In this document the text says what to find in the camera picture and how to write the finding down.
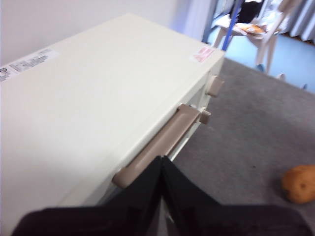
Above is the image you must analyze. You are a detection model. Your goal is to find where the blue pole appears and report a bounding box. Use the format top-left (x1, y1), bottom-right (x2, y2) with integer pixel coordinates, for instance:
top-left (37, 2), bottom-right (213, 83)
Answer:
top-left (221, 0), bottom-right (243, 50)

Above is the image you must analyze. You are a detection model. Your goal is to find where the oven door with beige handle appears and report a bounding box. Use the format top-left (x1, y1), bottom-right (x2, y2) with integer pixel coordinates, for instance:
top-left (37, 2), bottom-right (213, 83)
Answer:
top-left (108, 103), bottom-right (200, 205)

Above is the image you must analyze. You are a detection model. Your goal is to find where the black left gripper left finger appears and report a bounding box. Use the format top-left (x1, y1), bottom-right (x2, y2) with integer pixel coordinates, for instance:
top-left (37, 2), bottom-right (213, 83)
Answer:
top-left (11, 155), bottom-right (163, 236)

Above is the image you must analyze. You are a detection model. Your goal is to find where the beige oven knob upright pointer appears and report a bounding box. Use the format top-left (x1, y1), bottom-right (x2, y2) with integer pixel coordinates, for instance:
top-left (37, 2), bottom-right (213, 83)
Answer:
top-left (199, 110), bottom-right (211, 125)

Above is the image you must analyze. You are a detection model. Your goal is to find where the orange yellow packet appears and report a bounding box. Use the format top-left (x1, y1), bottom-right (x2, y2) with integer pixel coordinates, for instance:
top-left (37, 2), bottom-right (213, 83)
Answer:
top-left (240, 23), bottom-right (268, 35)

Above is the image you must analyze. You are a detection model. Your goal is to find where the white plastic chair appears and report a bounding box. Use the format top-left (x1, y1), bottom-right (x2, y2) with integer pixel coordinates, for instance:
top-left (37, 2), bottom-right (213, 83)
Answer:
top-left (211, 0), bottom-right (291, 74)

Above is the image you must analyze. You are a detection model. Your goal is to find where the cream white toaster oven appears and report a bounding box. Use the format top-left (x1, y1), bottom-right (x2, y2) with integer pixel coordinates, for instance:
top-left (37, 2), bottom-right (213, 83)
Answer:
top-left (0, 12), bottom-right (225, 236)

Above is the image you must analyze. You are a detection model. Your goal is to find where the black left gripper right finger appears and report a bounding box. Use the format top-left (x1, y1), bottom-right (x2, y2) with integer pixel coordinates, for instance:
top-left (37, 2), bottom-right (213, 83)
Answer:
top-left (163, 155), bottom-right (313, 236)

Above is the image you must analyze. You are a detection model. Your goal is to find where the beige oven knob slanted pointer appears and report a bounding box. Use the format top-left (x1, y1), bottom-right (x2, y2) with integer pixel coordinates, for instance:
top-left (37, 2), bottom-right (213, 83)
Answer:
top-left (208, 75), bottom-right (224, 97)

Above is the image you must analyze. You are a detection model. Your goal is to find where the brown potato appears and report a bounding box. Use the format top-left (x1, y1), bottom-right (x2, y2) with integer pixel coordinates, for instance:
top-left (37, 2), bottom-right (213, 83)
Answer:
top-left (282, 165), bottom-right (315, 204)

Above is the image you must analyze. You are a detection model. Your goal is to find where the pale pleated curtain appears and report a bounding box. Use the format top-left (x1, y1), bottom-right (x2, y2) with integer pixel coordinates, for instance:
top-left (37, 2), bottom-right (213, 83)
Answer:
top-left (290, 0), bottom-right (315, 42)

